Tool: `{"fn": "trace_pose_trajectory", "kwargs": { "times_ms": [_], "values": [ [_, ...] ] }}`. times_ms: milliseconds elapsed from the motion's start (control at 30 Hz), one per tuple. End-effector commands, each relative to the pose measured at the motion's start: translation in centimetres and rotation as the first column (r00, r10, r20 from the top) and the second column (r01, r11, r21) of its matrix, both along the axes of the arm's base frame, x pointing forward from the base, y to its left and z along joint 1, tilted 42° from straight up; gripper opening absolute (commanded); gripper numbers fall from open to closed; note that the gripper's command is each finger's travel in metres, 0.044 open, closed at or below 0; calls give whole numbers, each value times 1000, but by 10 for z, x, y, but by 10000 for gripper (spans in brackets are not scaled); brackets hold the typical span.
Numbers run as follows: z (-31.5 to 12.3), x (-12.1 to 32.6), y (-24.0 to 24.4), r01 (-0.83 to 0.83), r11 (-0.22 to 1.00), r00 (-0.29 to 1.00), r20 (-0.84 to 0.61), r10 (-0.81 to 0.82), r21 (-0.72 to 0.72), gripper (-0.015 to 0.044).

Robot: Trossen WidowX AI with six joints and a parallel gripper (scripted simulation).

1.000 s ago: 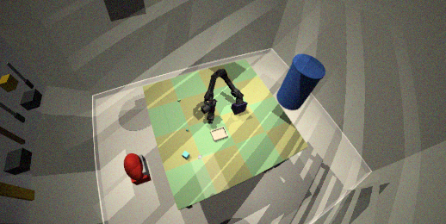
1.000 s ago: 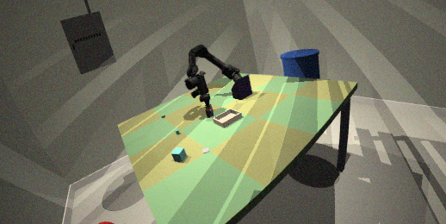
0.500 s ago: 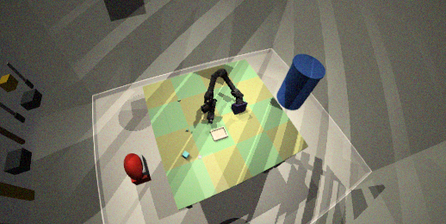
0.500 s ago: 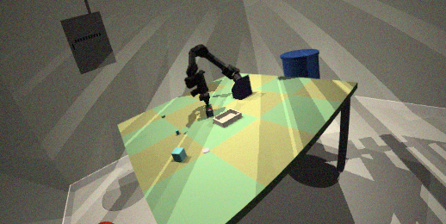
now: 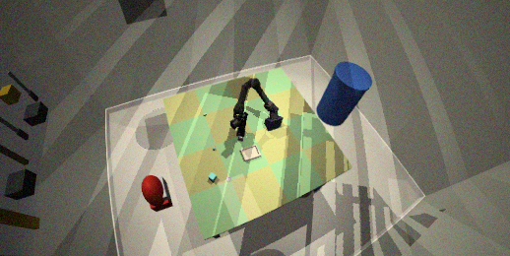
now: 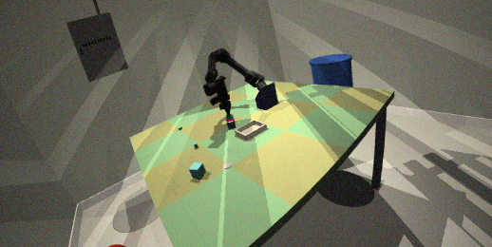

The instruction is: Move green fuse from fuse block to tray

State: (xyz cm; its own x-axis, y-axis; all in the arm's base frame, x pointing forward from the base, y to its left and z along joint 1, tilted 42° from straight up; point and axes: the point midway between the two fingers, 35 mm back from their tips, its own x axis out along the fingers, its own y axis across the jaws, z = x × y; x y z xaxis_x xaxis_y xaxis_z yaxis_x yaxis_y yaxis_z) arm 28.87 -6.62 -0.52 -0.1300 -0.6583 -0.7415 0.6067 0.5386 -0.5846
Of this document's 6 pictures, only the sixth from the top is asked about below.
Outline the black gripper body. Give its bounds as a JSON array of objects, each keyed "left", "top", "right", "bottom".
[{"left": 217, "top": 88, "right": 232, "bottom": 110}]

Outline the teal cube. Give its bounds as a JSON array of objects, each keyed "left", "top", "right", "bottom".
[{"left": 189, "top": 162, "right": 206, "bottom": 178}]

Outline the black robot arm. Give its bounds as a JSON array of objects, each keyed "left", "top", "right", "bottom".
[{"left": 203, "top": 48, "right": 267, "bottom": 105}]

